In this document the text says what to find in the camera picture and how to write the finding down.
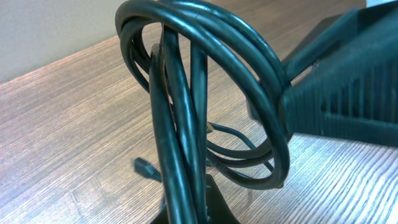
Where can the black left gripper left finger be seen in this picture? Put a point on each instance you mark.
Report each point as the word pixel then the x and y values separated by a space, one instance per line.
pixel 218 210

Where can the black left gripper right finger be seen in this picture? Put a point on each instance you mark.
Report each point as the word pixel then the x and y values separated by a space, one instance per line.
pixel 341 80

